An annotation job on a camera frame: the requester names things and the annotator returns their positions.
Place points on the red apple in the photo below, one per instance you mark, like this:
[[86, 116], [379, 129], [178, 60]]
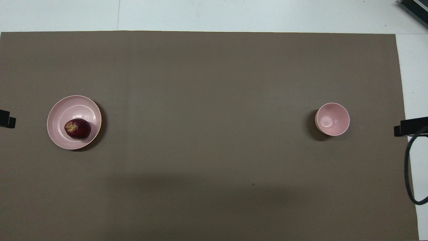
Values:
[[78, 130]]

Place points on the brown table mat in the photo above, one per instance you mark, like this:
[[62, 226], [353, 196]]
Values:
[[214, 100]]

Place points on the pink bowl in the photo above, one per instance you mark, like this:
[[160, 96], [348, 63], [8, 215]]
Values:
[[334, 118]]

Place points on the pink plate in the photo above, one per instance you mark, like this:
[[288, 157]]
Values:
[[60, 117]]

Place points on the dark grey ribbed device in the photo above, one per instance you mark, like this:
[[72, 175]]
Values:
[[416, 7]]

